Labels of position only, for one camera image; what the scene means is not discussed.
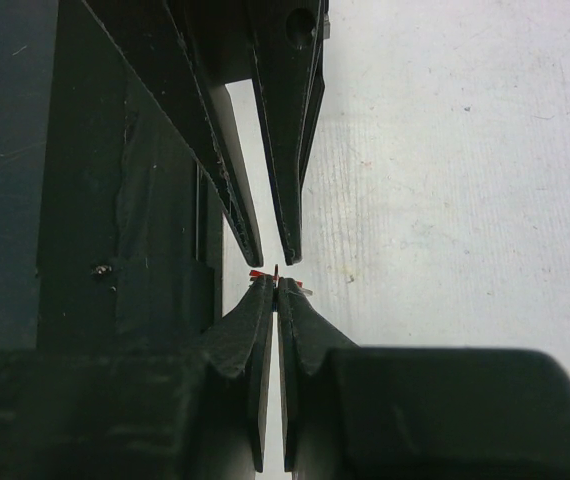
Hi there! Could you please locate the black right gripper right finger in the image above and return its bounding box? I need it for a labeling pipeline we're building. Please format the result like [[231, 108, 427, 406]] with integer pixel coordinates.
[[277, 278, 570, 479]]

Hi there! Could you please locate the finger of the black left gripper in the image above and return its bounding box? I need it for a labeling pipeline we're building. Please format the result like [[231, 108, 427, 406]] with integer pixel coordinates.
[[244, 1, 326, 265], [86, 1, 264, 266]]

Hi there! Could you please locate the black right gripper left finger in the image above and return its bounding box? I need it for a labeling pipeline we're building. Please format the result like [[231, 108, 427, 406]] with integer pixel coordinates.
[[0, 279, 273, 479]]

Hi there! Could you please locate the red tag key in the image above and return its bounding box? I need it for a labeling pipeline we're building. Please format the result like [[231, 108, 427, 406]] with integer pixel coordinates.
[[249, 265, 313, 296]]

